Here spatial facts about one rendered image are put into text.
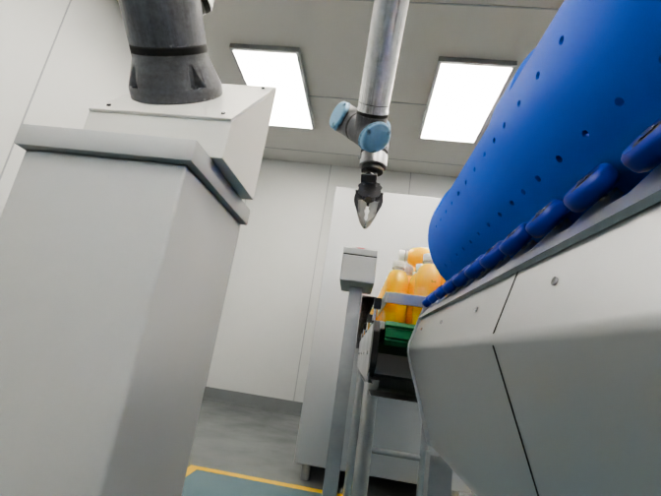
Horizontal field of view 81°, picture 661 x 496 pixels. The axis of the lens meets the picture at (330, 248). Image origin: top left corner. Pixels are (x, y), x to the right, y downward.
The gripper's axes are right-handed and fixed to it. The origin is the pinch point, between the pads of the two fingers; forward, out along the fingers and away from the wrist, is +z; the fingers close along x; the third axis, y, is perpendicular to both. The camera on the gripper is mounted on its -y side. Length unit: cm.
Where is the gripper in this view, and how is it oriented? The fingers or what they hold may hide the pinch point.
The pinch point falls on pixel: (365, 223)
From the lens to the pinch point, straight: 120.6
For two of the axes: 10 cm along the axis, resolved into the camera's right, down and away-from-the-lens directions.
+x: -9.9, -1.3, 0.8
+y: 0.5, 2.6, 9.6
